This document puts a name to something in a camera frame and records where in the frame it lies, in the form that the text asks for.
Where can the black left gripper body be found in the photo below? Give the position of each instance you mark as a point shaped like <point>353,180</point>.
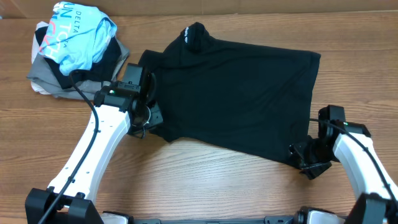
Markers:
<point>152,116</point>

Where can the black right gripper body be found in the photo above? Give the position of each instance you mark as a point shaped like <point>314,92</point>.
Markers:
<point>308,160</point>

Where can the black t-shirt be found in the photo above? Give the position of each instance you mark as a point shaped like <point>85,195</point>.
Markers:
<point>248,98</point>

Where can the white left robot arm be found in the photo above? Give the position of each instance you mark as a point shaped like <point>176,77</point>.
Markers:
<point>123,107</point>

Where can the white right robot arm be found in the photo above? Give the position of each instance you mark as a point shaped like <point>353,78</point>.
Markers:
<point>351,145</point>

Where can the black folded garment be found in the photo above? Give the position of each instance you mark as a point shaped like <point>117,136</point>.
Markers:
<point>104,70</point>

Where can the light blue printed t-shirt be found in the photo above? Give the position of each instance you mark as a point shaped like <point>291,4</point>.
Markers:
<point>77,36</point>

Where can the grey folded garment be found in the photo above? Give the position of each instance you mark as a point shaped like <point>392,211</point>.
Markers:
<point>43,80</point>

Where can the white folded garment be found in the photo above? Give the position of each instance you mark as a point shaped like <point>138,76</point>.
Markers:
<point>35,50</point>

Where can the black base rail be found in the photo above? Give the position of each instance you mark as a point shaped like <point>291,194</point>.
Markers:
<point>266,220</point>

